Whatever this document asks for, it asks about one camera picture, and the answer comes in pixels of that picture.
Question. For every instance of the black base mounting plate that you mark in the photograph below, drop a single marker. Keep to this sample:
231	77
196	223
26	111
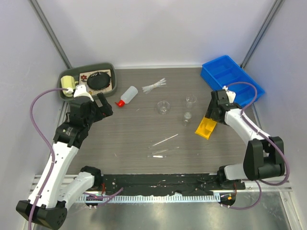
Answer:
186	184

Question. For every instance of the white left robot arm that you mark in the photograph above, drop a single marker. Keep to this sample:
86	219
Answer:
49	203

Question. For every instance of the bundle of plastic pipettes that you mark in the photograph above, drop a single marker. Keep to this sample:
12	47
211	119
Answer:
149	88

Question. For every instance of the pale yellow mug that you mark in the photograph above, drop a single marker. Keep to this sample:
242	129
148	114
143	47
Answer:
69	83

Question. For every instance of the floral patterned coaster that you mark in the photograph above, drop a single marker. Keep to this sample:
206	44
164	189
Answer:
83	80

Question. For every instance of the clear glass test tube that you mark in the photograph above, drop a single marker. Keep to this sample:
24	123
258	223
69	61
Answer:
157	156

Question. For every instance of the black round plate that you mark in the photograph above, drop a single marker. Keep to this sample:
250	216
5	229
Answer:
98	80

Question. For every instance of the small clear glass bottle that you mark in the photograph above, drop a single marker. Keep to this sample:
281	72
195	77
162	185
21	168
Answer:
186	118

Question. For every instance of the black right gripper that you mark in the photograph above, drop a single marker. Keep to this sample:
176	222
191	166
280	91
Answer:
210	113

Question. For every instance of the yellow test tube rack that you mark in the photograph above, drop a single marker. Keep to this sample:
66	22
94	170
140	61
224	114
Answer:
206	127

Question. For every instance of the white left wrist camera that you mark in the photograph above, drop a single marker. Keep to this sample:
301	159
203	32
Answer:
78	91

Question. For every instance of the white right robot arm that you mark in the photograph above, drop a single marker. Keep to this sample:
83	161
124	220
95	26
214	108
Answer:
264	156

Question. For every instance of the white wash bottle red cap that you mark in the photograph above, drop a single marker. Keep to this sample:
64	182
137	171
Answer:
127	96

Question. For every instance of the blue divided plastic bin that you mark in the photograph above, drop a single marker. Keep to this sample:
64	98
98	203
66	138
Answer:
223	71

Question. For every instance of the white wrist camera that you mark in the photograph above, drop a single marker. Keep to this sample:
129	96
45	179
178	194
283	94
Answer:
78	91
230	94

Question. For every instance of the grey-green plastic tray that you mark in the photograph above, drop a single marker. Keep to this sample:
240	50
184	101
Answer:
101	66

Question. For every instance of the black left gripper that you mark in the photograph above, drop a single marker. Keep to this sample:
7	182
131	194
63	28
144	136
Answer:
103	110

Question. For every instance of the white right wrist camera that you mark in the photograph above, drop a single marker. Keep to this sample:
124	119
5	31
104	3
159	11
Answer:
230	94

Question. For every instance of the clear glass beaker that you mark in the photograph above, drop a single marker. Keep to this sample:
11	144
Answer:
190	101

